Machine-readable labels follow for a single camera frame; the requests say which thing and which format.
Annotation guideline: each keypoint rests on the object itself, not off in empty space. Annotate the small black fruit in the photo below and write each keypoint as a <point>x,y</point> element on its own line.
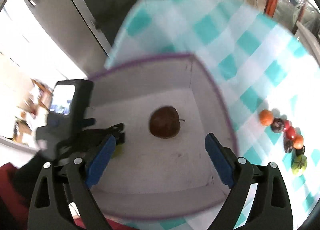
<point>301,151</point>

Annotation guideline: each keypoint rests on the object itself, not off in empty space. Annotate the dark purple plum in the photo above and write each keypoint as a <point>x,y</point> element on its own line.
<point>277,125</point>

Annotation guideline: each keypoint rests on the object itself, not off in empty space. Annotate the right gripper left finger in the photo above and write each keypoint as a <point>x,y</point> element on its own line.
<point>57,186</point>

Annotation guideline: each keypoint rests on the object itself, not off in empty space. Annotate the dark red apple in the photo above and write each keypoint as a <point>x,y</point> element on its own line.
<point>164,122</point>

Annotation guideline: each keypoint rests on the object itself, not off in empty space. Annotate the red tomato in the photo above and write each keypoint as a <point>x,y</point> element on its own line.
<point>290,133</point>
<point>287,125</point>

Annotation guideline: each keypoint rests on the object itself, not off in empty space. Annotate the grey refrigerator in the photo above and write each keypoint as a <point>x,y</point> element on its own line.
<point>84,29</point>

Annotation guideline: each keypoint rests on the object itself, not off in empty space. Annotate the orange tangerine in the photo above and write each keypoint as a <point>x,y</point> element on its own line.
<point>266,117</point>
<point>298,142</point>

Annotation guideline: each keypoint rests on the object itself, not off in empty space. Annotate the teal white checkered tablecloth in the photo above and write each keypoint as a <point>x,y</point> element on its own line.
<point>257,65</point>

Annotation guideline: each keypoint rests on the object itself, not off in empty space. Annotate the green apple on table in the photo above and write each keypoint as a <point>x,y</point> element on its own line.
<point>299,165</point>

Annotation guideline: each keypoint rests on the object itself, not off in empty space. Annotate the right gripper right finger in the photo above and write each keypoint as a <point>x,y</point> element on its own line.
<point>271,207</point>

